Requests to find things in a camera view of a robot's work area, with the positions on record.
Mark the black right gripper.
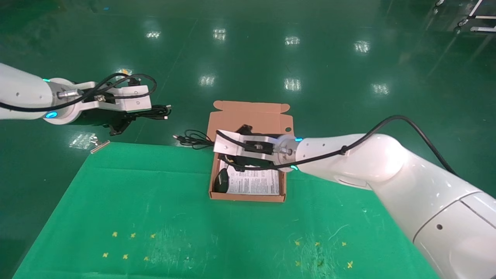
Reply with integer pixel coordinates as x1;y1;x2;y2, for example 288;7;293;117
218;124;279;172

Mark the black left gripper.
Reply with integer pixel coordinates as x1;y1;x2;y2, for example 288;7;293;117
74;109;155;136

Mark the black data cable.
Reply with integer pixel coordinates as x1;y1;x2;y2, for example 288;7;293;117
134;104;172;121

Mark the black mouse cable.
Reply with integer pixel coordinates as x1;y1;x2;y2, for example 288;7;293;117
173;130;232;193

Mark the orange cardboard box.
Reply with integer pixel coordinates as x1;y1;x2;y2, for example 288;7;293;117
206;101;295;203

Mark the silver binder clip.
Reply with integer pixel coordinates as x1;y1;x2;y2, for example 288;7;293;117
90;135;111;154

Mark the white printed instruction sheet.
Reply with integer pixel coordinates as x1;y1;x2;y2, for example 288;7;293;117
219;159;280;195

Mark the green table mat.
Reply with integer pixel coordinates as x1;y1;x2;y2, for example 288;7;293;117
12;141;438;279

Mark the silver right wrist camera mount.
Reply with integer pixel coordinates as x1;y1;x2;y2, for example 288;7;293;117
213;130;280;158

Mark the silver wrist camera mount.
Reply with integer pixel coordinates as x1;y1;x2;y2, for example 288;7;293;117
213;130;280;158
76;81;152;114

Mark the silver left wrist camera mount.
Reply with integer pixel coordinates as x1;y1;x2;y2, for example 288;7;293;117
76;81;152;114

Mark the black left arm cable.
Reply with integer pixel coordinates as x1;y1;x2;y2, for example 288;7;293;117
0;73;157;113

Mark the white metal cart frame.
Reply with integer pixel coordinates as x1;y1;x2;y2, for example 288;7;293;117
434;0;496;35

